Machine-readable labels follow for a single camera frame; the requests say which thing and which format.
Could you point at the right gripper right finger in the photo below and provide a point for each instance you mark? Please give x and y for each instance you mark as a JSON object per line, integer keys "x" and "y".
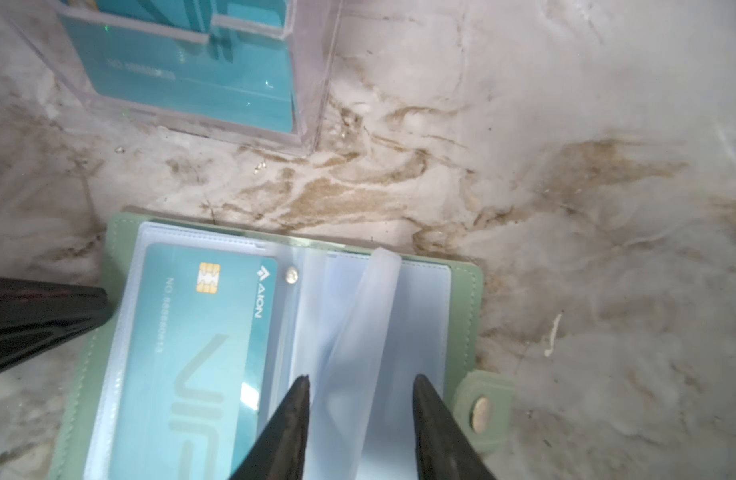
{"x": 442, "y": 450}

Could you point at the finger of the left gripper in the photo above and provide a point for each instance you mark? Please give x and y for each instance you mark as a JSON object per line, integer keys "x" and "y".
{"x": 38, "y": 316}

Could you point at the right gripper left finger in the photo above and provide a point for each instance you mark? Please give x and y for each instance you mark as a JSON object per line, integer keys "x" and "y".
{"x": 279, "y": 452}

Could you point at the teal card from holder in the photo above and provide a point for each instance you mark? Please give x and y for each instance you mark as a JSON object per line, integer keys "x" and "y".
{"x": 192, "y": 386}

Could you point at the teal VIP card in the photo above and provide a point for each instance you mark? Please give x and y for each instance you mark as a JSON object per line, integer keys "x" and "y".
{"x": 236, "y": 77}

